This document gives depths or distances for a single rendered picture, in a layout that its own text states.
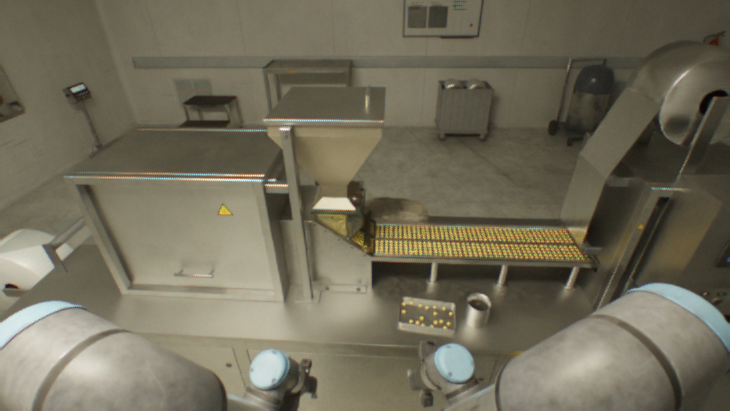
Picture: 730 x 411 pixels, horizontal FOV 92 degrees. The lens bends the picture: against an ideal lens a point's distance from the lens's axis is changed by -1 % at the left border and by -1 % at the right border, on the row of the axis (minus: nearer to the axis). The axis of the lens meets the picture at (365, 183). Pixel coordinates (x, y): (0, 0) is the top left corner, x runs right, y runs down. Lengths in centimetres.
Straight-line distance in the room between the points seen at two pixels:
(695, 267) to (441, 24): 404
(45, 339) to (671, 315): 67
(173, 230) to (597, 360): 129
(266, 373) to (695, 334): 81
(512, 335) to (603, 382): 99
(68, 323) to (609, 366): 57
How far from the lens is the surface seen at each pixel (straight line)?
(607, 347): 47
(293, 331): 140
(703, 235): 130
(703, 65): 138
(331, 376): 152
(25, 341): 54
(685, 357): 52
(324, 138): 109
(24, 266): 219
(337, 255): 140
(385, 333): 136
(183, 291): 162
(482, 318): 139
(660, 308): 54
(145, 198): 142
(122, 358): 48
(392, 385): 154
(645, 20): 573
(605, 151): 145
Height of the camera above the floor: 189
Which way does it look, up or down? 30 degrees down
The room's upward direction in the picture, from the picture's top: 1 degrees counter-clockwise
